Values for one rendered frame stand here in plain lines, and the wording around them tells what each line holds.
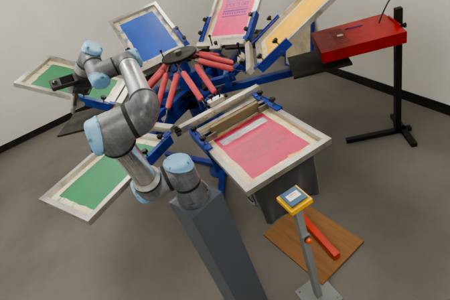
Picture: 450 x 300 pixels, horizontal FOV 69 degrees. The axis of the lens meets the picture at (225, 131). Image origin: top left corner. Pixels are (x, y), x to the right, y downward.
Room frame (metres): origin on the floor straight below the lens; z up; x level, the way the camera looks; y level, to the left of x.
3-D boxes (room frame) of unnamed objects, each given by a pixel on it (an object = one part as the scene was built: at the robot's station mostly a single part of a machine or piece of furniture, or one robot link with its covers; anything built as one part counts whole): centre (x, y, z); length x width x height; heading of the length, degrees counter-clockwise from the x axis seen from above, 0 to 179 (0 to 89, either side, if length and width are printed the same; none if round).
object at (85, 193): (2.04, 0.76, 1.05); 1.08 x 0.61 x 0.23; 137
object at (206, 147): (1.84, 0.17, 0.97); 0.30 x 0.05 x 0.07; 17
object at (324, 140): (1.69, -0.16, 0.97); 0.79 x 0.58 x 0.04; 17
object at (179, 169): (1.10, 0.24, 1.37); 0.13 x 0.12 x 0.14; 100
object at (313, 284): (1.11, -0.21, 0.48); 0.22 x 0.22 x 0.96; 17
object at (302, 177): (1.41, -0.24, 0.74); 0.45 x 0.03 x 0.43; 107
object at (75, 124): (2.85, 0.80, 0.91); 1.34 x 0.41 x 0.08; 77
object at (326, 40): (2.38, -1.24, 1.06); 0.61 x 0.46 x 0.12; 77
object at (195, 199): (1.10, 0.23, 1.25); 0.15 x 0.15 x 0.10
